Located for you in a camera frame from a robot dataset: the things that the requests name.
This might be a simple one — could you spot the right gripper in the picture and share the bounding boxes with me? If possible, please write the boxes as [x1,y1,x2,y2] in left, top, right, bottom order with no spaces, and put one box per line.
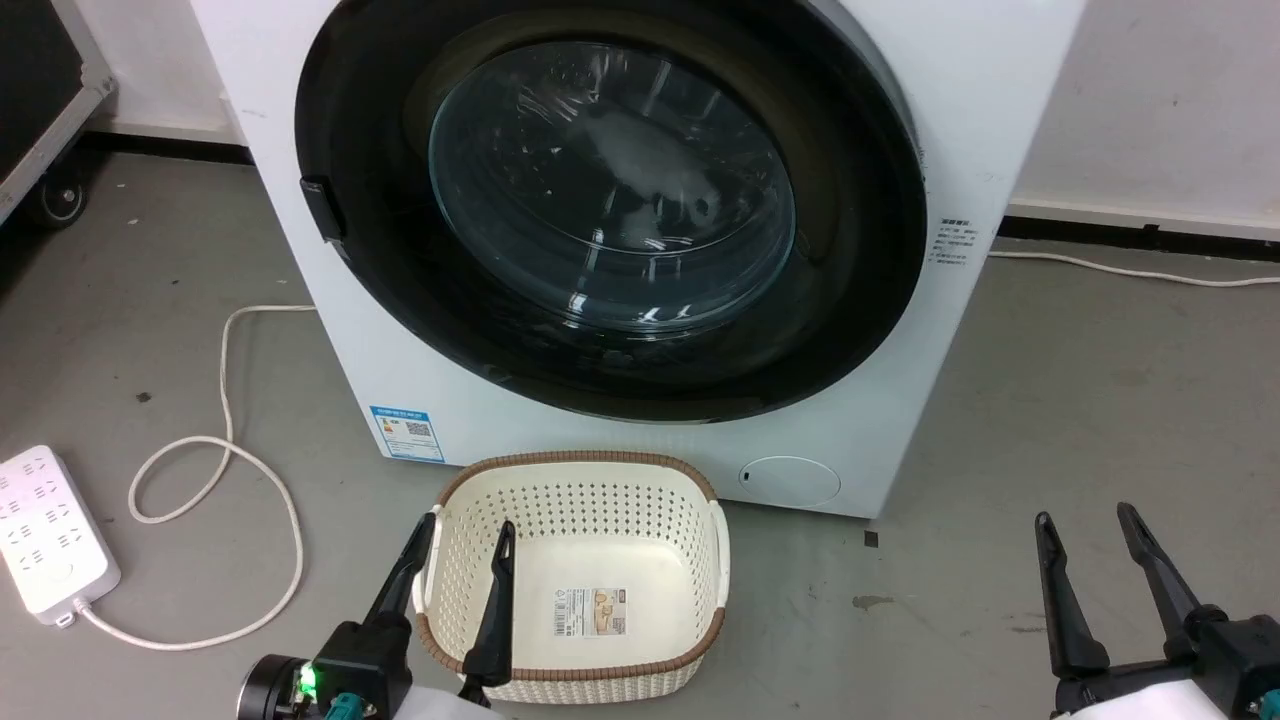
[1034,502,1280,720]

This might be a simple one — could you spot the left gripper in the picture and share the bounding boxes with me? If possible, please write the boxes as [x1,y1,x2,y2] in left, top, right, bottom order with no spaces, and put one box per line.
[238,513,518,720]

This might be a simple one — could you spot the black round washer door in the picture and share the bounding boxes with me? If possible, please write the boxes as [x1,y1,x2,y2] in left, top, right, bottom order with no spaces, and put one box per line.
[294,0,930,425]

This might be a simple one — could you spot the white front-load washing machine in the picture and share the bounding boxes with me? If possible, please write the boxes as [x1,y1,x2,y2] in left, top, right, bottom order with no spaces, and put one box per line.
[190,0,1087,521]

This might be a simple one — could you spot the paper label with barcode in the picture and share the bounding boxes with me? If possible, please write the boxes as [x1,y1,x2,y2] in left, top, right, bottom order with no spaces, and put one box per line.
[552,587,630,640]

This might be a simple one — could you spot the blue energy label sticker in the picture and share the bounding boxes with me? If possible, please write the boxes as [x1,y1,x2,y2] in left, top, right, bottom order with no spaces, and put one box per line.
[367,404,446,465]

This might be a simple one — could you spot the cream perforated laundry basket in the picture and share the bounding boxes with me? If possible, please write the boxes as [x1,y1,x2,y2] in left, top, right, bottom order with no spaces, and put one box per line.
[412,450,732,706]

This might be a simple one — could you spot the round white filter cover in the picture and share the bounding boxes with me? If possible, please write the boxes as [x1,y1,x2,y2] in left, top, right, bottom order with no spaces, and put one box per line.
[737,455,844,510]

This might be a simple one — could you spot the small black text label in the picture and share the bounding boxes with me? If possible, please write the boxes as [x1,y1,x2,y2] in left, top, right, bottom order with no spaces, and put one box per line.
[927,214,982,270]

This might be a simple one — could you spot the white power strip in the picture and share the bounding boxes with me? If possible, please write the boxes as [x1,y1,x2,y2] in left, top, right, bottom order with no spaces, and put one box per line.
[0,444,124,630]

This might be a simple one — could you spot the black caster wheel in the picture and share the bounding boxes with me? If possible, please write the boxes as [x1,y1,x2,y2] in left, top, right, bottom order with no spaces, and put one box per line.
[37,174,90,230]

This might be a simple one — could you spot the black flight case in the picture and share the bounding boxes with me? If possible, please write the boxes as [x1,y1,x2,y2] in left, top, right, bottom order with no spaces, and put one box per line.
[0,0,120,227]

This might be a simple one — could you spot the white power strip cable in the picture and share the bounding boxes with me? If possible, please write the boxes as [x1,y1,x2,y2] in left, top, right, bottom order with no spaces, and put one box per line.
[74,303,320,652]

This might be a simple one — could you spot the white washer cable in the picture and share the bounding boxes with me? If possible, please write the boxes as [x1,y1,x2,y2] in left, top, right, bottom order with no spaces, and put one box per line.
[987,249,1280,290]

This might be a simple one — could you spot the black door latch handle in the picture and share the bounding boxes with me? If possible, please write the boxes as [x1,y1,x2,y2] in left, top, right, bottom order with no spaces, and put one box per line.
[299,176,347,243]

